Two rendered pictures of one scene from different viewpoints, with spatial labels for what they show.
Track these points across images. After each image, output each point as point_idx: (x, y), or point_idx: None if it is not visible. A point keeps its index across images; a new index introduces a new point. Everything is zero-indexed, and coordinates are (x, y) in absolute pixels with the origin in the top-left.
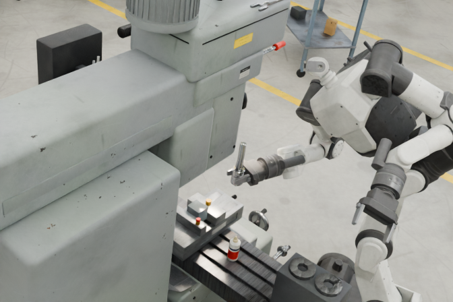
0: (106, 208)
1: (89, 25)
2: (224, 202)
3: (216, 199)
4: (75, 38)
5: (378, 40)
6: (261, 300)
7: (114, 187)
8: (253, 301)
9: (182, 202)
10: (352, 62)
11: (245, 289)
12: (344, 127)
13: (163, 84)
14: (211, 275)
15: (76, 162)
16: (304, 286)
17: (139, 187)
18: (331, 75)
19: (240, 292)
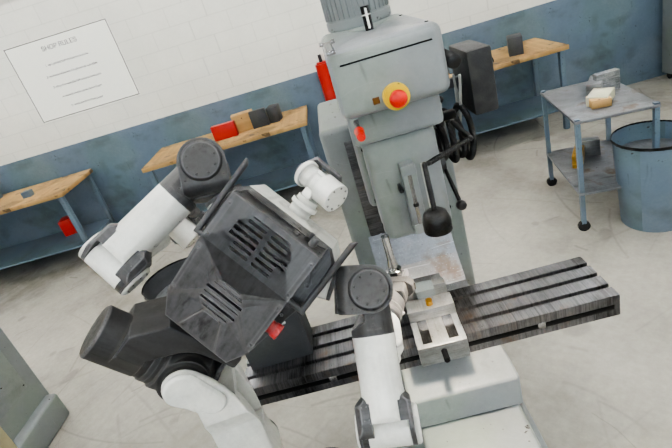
0: (322, 114)
1: (482, 46)
2: (435, 333)
3: (444, 328)
4: (458, 47)
5: (212, 140)
6: (321, 330)
7: (334, 115)
8: (326, 324)
9: (484, 324)
10: (291, 223)
11: (340, 325)
12: (269, 251)
13: None
14: None
15: None
16: None
17: (323, 121)
18: (294, 194)
19: (341, 320)
